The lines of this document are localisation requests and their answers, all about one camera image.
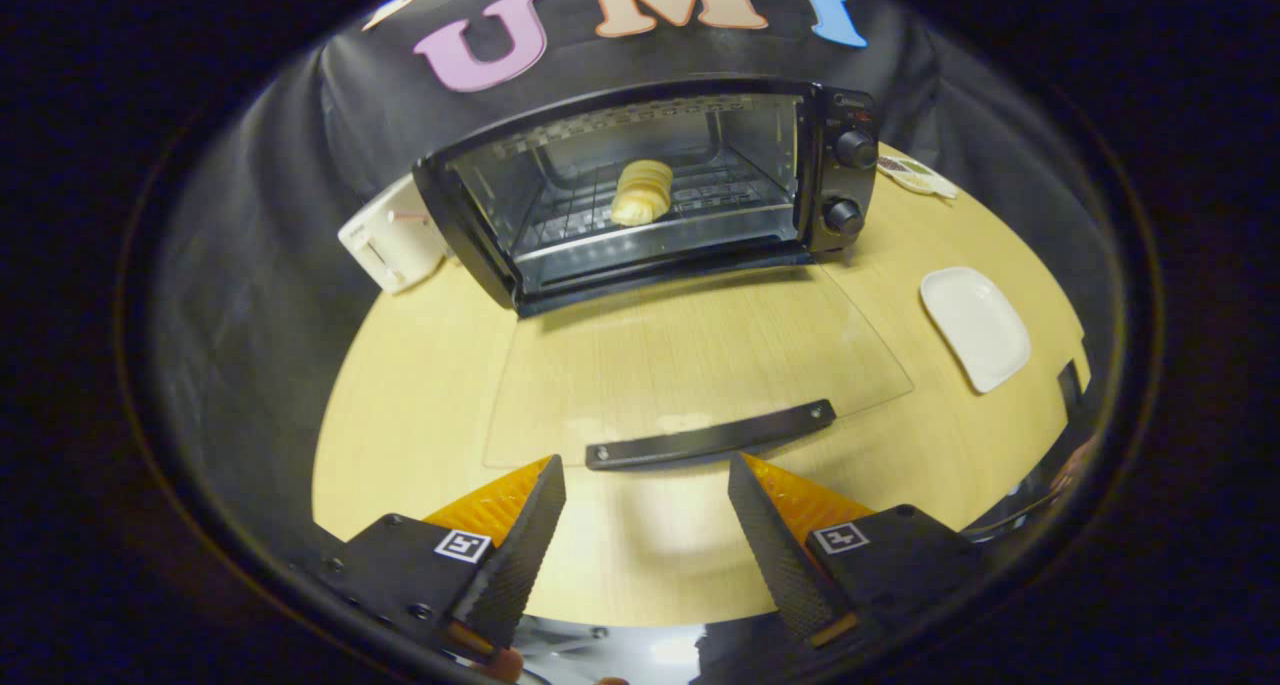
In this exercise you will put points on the black toaster oven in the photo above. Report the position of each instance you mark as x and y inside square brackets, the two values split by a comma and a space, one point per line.
[850, 180]

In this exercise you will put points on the golden bread roll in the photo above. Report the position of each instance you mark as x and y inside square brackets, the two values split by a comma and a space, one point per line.
[642, 193]

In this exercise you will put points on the white square plate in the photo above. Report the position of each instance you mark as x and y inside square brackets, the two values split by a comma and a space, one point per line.
[975, 325]

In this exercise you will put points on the black table clamp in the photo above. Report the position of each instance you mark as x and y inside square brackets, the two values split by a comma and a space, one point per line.
[1072, 383]

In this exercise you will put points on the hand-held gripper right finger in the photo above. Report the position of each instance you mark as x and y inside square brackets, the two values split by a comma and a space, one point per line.
[775, 555]

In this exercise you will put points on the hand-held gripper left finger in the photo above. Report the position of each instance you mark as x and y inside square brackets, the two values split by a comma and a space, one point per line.
[520, 555]

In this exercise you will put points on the metal oven rack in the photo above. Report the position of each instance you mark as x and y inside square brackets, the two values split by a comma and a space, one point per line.
[720, 200]

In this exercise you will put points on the white divided bean dish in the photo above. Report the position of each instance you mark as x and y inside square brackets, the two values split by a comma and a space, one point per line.
[915, 177]

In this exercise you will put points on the white pop-up toaster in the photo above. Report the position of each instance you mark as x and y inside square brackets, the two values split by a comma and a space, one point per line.
[390, 235]

